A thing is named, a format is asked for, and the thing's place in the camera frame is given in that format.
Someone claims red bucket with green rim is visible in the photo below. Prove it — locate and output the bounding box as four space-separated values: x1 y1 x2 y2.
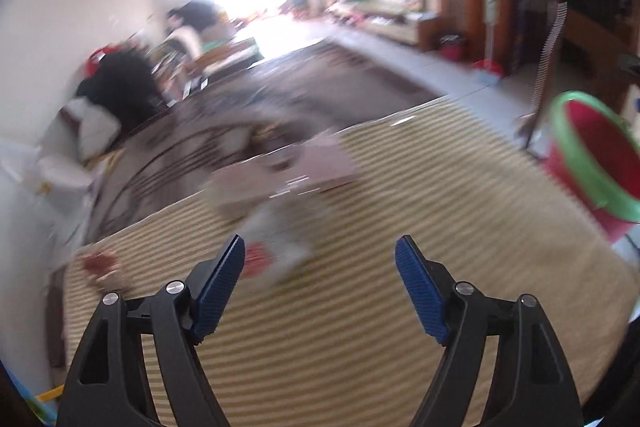
542 91 640 243

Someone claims wooden sofa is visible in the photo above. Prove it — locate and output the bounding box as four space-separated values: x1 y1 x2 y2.
65 27 266 158

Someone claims pink cardboard box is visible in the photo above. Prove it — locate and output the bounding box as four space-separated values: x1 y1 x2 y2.
210 134 358 208

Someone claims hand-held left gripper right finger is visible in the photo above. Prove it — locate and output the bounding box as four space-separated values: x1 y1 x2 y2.
395 234 583 427

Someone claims glass coffee table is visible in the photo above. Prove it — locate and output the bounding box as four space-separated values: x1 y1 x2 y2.
85 42 446 238

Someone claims dark cloth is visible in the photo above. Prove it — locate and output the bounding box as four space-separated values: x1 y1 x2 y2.
167 2 221 32

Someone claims white plastic bag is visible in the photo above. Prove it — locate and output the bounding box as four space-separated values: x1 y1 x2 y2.
0 147 96 208

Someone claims striped beige table cloth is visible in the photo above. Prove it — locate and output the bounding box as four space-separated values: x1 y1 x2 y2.
62 94 640 427

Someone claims low television cabinet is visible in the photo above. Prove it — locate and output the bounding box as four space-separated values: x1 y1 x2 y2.
327 0 443 50

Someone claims red dustpan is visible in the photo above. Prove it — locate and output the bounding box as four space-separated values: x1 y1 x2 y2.
472 59 503 80

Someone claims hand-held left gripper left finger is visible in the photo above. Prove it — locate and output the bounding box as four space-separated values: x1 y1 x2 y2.
57 234 246 427

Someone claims small red snack wrapper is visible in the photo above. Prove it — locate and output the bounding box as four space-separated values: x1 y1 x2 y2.
80 252 121 280

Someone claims white pillow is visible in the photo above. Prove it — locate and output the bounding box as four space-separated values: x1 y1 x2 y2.
65 99 121 158

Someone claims small red waste bin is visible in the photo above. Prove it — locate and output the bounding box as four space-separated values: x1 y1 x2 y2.
440 34 468 62

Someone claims broom with white handle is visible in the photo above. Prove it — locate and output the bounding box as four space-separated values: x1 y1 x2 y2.
482 0 503 68

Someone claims wooden chair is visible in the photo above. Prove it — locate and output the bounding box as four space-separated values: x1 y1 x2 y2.
515 2 640 152

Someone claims pile of black clothes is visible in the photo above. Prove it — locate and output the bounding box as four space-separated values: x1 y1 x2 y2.
77 52 161 128

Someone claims clear plastic bag red label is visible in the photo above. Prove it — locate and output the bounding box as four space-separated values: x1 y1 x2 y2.
240 192 321 283

